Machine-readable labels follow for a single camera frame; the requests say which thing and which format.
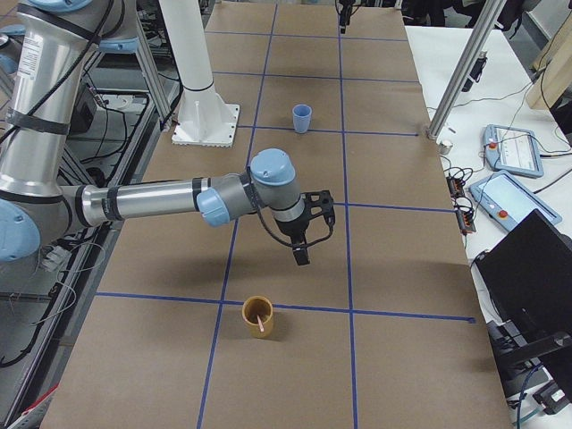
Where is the near teach pendant tablet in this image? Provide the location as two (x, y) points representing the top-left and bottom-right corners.
(469, 171), (562, 231)

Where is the teach pendant tablet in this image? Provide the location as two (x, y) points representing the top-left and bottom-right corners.
(483, 124), (544, 178)
(469, 171), (562, 231)

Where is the aluminium frame post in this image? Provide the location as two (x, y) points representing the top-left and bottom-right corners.
(426, 0), (506, 140)

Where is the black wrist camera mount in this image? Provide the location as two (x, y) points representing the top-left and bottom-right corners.
(302, 189), (336, 227)

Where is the far teach pendant tablet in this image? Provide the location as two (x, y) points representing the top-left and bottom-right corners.
(483, 124), (544, 178)

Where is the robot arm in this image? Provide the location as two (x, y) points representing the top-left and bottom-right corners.
(1, 1), (311, 265)

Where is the white camera mast pillar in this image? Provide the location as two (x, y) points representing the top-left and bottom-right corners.
(159, 0), (240, 147)

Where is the small metal cylinder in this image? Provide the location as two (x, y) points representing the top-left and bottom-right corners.
(439, 139), (453, 156)

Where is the black laptop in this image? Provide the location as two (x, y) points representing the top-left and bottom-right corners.
(473, 208), (572, 358)

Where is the bamboo chopstick holder cup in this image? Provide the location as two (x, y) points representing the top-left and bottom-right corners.
(241, 296), (273, 339)

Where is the pink chopstick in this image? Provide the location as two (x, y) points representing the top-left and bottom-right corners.
(257, 315), (265, 333)

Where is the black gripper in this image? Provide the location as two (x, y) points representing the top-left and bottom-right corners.
(276, 216), (310, 266)

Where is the black power strip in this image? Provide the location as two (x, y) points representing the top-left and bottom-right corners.
(446, 176), (476, 236)

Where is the blue plastic cup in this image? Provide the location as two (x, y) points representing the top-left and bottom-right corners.
(292, 104), (313, 134)

